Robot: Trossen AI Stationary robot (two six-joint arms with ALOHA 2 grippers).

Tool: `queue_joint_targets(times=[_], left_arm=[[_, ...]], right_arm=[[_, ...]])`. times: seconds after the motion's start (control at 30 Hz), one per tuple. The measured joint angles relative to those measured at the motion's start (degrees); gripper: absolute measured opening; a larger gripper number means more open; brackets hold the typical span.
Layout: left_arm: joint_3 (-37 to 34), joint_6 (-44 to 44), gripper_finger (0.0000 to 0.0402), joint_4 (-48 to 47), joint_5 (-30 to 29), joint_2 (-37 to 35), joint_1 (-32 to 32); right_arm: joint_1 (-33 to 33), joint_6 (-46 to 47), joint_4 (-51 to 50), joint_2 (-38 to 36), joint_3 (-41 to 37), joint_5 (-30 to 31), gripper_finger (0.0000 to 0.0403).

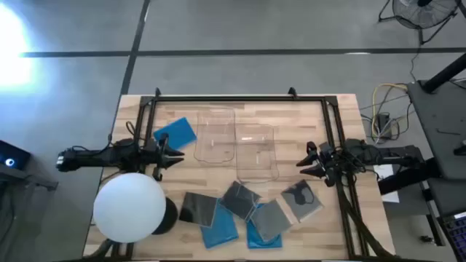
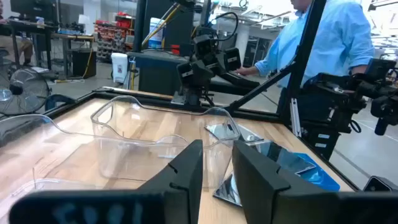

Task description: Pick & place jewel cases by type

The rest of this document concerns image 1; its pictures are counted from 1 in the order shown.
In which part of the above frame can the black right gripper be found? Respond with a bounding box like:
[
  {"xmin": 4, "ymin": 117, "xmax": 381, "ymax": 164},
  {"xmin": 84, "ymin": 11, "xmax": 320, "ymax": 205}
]
[{"xmin": 296, "ymin": 140, "xmax": 338, "ymax": 188}]

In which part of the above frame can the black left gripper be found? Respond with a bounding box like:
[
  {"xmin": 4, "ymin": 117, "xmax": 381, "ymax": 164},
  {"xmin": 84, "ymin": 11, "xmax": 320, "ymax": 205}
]
[{"xmin": 144, "ymin": 132, "xmax": 185, "ymax": 182}]

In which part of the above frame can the blue jewel case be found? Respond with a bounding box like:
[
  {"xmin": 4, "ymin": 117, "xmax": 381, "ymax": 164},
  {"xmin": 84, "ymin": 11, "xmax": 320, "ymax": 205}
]
[
  {"xmin": 200, "ymin": 203, "xmax": 240, "ymax": 250},
  {"xmin": 152, "ymin": 116, "xmax": 198, "ymax": 151},
  {"xmin": 246, "ymin": 203, "xmax": 283, "ymax": 250}
]

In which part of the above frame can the black jewel case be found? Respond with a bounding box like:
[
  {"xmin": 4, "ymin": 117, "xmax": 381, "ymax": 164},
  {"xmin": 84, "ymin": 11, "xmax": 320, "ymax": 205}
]
[
  {"xmin": 178, "ymin": 191, "xmax": 218, "ymax": 229},
  {"xmin": 280, "ymin": 178, "xmax": 325, "ymax": 223},
  {"xmin": 219, "ymin": 180, "xmax": 262, "ymax": 221},
  {"xmin": 249, "ymin": 198, "xmax": 293, "ymax": 243}
]

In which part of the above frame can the clear plastic bin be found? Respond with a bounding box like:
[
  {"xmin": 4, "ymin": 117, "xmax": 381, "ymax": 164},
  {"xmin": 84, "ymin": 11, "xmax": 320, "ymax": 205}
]
[
  {"xmin": 193, "ymin": 106, "xmax": 237, "ymax": 164},
  {"xmin": 234, "ymin": 122, "xmax": 280, "ymax": 183}
]

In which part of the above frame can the black round lamp base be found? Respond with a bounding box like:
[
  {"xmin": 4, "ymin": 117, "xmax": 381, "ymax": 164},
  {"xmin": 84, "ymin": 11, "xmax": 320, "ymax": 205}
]
[{"xmin": 151, "ymin": 196, "xmax": 179, "ymax": 236}]

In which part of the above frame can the white globe lamp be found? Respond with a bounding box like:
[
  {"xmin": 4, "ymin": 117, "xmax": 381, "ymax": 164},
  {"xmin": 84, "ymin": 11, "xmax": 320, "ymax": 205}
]
[{"xmin": 92, "ymin": 172, "xmax": 167, "ymax": 244}]

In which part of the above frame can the white paper sheet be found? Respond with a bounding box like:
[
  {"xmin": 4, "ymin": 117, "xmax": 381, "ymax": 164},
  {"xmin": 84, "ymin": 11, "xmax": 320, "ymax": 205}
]
[{"xmin": 373, "ymin": 164, "xmax": 400, "ymax": 204}]

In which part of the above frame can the black power adapter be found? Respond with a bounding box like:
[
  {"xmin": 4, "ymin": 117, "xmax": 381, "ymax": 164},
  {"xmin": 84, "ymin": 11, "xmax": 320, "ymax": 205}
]
[{"xmin": 376, "ymin": 113, "xmax": 392, "ymax": 139}]

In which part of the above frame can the black support beam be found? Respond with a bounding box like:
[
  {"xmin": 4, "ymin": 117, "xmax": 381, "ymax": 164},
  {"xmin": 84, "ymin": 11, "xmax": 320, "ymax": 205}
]
[{"xmin": 377, "ymin": 169, "xmax": 443, "ymax": 196}]

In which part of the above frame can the black side desk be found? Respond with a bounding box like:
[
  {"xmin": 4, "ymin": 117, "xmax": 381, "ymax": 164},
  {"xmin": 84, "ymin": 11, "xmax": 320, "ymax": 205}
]
[{"xmin": 406, "ymin": 79, "xmax": 466, "ymax": 219}]

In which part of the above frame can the grey metal stand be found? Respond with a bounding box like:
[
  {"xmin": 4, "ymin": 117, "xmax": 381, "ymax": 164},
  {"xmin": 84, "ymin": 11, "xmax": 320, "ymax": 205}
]
[{"xmin": 0, "ymin": 162, "xmax": 59, "ymax": 192}]

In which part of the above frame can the black device with blue light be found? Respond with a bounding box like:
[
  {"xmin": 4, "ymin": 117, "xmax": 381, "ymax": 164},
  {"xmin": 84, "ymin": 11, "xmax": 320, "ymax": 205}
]
[{"xmin": 0, "ymin": 140, "xmax": 32, "ymax": 171}]

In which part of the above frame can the black slanted pole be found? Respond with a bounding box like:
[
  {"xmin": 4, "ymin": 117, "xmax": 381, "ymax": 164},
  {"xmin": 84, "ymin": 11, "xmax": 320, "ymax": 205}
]
[{"xmin": 422, "ymin": 52, "xmax": 466, "ymax": 94}]

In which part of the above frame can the laptop keyboard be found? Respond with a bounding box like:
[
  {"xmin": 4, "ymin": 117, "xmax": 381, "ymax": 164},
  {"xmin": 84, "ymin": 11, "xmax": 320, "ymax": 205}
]
[{"xmin": 438, "ymin": 210, "xmax": 466, "ymax": 262}]

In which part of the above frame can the black floor fan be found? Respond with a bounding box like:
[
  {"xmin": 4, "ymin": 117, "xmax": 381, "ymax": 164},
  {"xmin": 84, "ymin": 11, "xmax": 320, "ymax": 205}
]
[{"xmin": 377, "ymin": 0, "xmax": 460, "ymax": 45}]

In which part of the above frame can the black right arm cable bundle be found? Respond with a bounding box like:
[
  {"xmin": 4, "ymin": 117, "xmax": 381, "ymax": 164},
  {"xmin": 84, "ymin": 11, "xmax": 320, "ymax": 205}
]
[{"xmin": 333, "ymin": 143, "xmax": 382, "ymax": 183}]

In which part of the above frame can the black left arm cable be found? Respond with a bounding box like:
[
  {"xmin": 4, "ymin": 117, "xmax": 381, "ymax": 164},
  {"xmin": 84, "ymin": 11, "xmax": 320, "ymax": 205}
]
[{"xmin": 125, "ymin": 120, "xmax": 138, "ymax": 142}]

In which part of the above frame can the black metal table frame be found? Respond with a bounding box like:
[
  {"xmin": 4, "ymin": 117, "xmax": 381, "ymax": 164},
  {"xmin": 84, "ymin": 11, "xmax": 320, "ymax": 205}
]
[{"xmin": 108, "ymin": 87, "xmax": 398, "ymax": 261}]

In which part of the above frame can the yellow cable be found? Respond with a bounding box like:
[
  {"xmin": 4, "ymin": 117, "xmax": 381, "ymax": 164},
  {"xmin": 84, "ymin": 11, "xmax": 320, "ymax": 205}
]
[{"xmin": 371, "ymin": 82, "xmax": 409, "ymax": 141}]

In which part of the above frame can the black fan cable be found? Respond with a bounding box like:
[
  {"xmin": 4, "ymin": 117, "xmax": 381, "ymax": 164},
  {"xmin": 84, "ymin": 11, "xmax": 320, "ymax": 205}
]
[{"xmin": 409, "ymin": 42, "xmax": 422, "ymax": 83}]

